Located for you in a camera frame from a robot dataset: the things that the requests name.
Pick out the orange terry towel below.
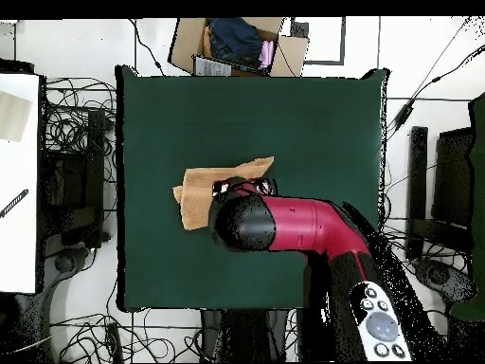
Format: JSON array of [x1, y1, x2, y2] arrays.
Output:
[[171, 155, 276, 231]]

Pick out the dark green table cloth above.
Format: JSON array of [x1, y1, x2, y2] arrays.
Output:
[[115, 64, 390, 313]]

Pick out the printed paper label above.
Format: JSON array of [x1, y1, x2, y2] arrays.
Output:
[[192, 55, 233, 78]]

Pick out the pink garment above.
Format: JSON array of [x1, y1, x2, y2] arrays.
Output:
[[258, 39, 275, 70]]

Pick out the blue jeans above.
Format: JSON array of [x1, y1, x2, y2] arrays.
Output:
[[207, 17, 265, 70]]

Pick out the tan cloth in box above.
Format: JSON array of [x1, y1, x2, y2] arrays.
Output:
[[201, 25, 213, 60]]

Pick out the black equipment stand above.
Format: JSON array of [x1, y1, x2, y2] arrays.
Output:
[[405, 125, 476, 261], [39, 109, 112, 249]]

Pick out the cardboard box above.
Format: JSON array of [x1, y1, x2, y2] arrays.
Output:
[[167, 16, 310, 78]]

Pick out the black power adapter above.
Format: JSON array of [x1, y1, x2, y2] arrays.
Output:
[[392, 102, 415, 131]]

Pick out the black office chair base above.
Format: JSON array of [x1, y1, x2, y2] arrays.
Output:
[[10, 246, 96, 361], [411, 257, 477, 304]]

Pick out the black power strip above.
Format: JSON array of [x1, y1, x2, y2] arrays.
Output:
[[104, 320, 123, 363]]

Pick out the black striped stick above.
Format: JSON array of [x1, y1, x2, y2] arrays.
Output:
[[0, 188, 30, 220]]

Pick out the white side table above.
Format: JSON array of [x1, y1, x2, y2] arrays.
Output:
[[0, 72, 42, 295]]

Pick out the beige paper sheet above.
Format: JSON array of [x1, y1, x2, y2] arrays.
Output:
[[0, 90, 34, 144]]

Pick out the black cable tangle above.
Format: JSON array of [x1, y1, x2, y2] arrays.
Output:
[[380, 211, 471, 361], [44, 76, 117, 183], [48, 308, 206, 363]]

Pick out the black floor cable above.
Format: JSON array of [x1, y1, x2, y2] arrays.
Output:
[[128, 18, 166, 76]]

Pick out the long black adapter cable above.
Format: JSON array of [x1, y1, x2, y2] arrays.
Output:
[[386, 16, 485, 141]]

